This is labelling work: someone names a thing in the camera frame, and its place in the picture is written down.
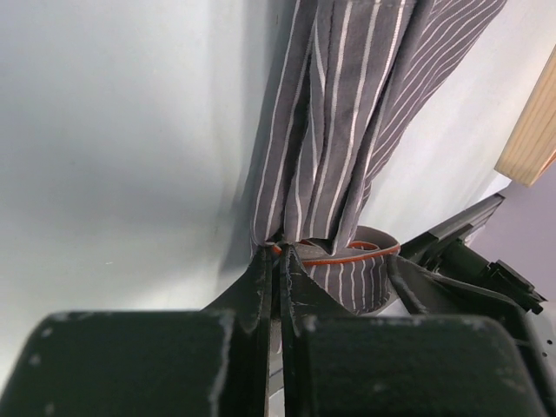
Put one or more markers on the aluminium frame rail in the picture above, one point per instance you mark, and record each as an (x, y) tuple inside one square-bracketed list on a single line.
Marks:
[(462, 224)]

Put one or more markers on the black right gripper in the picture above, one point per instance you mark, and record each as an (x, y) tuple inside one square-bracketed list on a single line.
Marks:
[(451, 278)]

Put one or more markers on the wooden compartment tray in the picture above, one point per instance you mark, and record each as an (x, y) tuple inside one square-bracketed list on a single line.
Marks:
[(530, 149)]

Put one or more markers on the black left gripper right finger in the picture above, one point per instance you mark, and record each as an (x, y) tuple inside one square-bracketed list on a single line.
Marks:
[(340, 364)]

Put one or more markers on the grey striped underwear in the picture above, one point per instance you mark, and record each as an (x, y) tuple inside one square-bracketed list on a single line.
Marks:
[(354, 75)]

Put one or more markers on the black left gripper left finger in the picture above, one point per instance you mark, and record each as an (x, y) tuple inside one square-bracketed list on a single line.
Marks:
[(211, 362)]

